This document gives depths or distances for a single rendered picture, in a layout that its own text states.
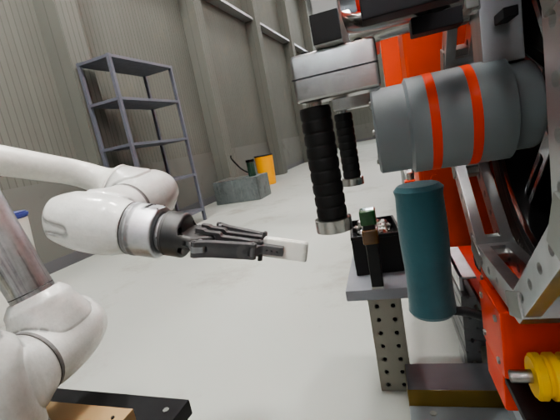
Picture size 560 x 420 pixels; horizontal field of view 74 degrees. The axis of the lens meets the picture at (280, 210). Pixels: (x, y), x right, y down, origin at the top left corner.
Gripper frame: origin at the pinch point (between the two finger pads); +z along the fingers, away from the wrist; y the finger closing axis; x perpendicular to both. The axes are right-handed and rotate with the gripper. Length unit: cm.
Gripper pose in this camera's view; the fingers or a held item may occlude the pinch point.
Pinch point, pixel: (285, 248)
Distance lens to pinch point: 58.9
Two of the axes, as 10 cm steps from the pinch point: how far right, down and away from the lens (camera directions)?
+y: 1.7, -2.1, 9.6
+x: -0.8, 9.7, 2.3
